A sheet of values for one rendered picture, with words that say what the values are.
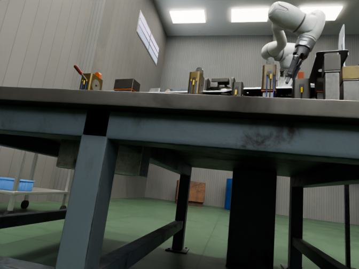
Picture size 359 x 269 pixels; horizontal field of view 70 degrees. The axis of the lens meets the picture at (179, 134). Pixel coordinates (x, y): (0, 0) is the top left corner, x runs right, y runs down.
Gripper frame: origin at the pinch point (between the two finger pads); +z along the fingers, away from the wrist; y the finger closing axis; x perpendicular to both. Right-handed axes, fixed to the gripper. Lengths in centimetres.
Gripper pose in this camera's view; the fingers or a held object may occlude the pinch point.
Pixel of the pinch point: (287, 85)
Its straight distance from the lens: 144.9
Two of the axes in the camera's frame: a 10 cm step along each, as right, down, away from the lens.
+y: -4.8, -2.6, -8.4
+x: 7.7, 3.2, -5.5
